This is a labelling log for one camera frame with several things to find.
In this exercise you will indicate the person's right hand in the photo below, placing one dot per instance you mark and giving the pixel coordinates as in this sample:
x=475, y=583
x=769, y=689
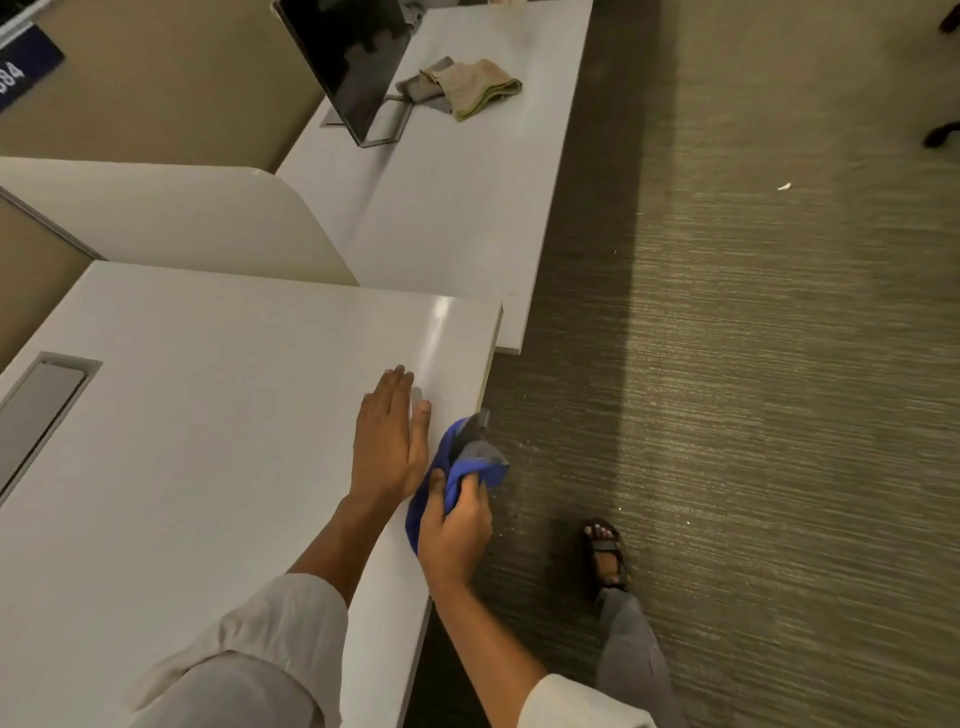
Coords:
x=450, y=544

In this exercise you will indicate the person's left hand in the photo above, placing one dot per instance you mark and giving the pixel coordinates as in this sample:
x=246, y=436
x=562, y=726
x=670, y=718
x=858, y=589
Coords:
x=382, y=450

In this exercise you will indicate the person's right thumb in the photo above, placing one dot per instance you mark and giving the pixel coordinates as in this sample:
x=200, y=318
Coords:
x=436, y=495

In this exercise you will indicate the person's left thumb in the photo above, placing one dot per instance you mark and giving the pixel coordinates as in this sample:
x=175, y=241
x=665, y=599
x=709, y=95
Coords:
x=421, y=431

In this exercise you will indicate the blue and grey cleaning cloth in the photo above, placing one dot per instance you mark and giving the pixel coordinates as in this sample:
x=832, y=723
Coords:
x=457, y=457

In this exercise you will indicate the person's left forearm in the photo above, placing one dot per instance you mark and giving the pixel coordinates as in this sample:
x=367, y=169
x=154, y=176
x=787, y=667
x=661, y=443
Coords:
x=334, y=544

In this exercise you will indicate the person's right forearm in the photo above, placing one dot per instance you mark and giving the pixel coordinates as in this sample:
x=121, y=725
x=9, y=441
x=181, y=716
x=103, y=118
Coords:
x=487, y=652

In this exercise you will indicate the person's white right sleeve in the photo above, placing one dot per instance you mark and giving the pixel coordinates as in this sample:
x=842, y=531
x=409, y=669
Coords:
x=577, y=705

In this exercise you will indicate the person's white sleeve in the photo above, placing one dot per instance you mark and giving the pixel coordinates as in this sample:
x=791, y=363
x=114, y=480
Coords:
x=577, y=705
x=240, y=660

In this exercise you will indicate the person's white left sleeve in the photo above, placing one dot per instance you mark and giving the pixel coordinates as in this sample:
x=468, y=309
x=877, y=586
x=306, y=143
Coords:
x=240, y=660

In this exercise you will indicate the grey trouser leg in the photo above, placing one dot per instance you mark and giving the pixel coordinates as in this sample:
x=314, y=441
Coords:
x=634, y=660

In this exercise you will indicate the silver monitor stand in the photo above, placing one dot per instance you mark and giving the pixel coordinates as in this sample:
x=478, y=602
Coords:
x=386, y=120

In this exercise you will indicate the white desk divider panel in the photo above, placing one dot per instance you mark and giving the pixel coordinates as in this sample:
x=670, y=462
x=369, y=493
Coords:
x=187, y=221

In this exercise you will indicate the beige green-edged cloth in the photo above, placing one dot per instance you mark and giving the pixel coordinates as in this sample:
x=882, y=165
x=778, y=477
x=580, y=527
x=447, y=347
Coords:
x=480, y=86

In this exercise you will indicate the black computer monitor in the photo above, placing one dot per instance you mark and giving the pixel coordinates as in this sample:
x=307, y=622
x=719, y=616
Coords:
x=341, y=52

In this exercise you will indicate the blue number sign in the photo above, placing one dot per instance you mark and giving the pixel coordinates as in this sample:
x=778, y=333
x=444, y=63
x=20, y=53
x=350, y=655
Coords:
x=22, y=71

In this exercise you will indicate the black chair base leg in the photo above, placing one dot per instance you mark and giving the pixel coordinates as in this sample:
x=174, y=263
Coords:
x=951, y=16
x=943, y=135

